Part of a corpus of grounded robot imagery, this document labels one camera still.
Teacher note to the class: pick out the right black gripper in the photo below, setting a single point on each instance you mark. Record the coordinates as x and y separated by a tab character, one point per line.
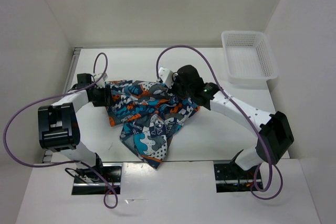
172	90

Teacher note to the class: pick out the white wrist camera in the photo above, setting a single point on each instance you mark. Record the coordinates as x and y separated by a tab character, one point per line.
100	79
166	76

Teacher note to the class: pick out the patterned blue orange shorts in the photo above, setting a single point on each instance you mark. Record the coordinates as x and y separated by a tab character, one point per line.
150	115

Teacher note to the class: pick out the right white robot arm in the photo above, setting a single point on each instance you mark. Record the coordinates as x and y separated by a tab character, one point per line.
274	135

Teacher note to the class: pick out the aluminium table edge rail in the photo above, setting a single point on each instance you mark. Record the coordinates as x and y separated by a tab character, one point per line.
59	68

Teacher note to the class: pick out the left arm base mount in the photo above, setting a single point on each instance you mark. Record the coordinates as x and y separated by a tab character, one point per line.
85	186

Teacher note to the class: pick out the white plastic basket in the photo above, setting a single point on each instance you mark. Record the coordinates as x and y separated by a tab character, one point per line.
248	57

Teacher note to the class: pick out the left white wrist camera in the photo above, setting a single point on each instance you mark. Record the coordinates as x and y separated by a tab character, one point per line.
100	79

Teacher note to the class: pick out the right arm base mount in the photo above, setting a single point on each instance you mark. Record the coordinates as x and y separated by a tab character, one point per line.
229	181

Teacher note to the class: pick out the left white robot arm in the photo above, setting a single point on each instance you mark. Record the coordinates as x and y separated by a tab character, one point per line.
58	125

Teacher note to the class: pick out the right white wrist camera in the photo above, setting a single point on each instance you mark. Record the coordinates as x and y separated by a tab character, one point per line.
166	76

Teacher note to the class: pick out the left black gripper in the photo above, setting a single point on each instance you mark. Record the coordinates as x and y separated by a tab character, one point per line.
106	100

